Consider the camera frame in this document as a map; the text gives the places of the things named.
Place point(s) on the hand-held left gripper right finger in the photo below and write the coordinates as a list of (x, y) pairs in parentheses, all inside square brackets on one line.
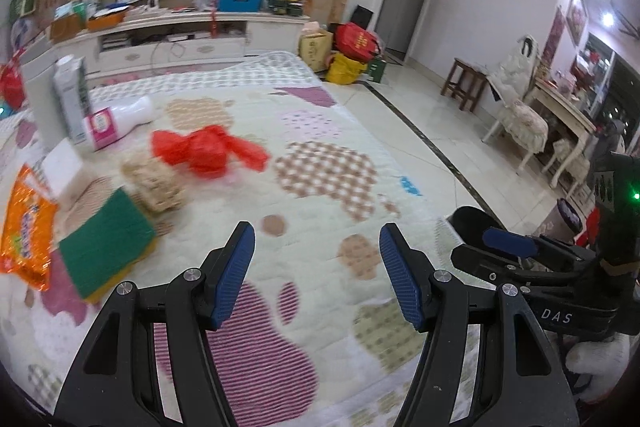
[(400, 277)]

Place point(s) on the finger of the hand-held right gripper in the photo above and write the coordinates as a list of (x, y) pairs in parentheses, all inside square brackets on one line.
[(507, 243), (530, 272)]

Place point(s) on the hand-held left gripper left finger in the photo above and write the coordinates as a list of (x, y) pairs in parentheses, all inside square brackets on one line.
[(235, 277)]

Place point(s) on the black trash bin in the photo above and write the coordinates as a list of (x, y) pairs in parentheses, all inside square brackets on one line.
[(470, 219)]

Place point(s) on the tan textured pad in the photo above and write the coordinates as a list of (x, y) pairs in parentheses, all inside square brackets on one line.
[(152, 184)]

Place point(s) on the red plastic bag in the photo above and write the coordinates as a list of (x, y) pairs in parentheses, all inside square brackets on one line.
[(205, 152)]

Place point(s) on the green and yellow sponge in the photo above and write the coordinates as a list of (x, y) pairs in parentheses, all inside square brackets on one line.
[(105, 242)]

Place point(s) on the white paper piece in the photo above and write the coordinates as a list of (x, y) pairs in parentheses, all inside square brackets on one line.
[(62, 167)]

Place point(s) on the orange snack packet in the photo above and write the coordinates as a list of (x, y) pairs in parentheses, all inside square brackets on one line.
[(27, 227)]

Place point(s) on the purple storage bin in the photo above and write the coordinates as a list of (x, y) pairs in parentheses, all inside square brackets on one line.
[(570, 214)]

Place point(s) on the red garment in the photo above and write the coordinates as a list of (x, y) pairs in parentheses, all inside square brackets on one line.
[(591, 224)]

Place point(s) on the patchwork printed blanket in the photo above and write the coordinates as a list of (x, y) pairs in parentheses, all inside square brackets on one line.
[(310, 217)]

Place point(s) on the white lace stool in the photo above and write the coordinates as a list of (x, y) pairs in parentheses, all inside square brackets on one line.
[(567, 157)]

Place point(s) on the white chair with floral cushion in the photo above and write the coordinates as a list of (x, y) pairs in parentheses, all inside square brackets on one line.
[(525, 122)]

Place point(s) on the white dressing table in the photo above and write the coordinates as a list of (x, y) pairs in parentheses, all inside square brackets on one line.
[(560, 107)]

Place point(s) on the grey hanging jacket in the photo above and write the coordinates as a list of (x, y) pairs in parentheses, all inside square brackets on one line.
[(612, 134)]

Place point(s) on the dark wooden stool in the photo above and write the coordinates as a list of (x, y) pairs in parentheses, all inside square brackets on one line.
[(465, 79)]

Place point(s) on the white puffer jacket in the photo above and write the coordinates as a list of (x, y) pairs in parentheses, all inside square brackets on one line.
[(512, 67)]

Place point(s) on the glass balcony door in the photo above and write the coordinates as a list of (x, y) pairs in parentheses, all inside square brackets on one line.
[(622, 92)]

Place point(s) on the white bottle with pink label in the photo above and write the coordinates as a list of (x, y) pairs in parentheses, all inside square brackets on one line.
[(125, 114)]

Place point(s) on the green box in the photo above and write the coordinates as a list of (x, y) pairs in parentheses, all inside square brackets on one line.
[(377, 71)]

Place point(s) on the yellow bag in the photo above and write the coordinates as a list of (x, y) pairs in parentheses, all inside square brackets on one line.
[(346, 69)]

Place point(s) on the beige paper bag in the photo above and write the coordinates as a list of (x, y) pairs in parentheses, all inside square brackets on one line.
[(316, 52)]

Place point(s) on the red duffel bag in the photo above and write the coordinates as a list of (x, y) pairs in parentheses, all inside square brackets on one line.
[(356, 41)]

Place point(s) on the white milk carton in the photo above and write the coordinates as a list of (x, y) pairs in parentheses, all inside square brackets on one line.
[(70, 97)]

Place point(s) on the ceiling light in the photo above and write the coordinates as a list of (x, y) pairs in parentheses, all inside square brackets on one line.
[(607, 19)]

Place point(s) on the white TV cabinet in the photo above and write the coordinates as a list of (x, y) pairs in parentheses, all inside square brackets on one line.
[(270, 34)]

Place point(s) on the white set-top box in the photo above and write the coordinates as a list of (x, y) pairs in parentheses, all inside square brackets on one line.
[(180, 37)]

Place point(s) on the red ribbon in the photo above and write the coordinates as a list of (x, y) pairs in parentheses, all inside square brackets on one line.
[(214, 23)]

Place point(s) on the pink box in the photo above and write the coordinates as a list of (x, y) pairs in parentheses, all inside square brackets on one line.
[(312, 28)]

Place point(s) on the black bag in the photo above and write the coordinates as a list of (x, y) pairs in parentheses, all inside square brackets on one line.
[(361, 17)]

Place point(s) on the dark green crate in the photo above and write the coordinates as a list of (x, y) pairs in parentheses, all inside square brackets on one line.
[(286, 8)]

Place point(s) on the blue basket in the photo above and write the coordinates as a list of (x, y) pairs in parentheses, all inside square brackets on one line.
[(240, 3)]

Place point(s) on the orange tray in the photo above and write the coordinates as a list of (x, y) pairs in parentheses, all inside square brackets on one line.
[(107, 21)]

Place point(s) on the red shiny bag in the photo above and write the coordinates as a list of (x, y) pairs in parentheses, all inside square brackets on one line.
[(10, 84)]

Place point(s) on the brown paper bag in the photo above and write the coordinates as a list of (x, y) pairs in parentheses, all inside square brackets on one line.
[(66, 28)]

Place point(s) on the red wall hanging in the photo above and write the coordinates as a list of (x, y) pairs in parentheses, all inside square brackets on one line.
[(554, 37)]

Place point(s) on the framed wall painting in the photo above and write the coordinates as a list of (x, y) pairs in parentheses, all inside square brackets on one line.
[(577, 14)]

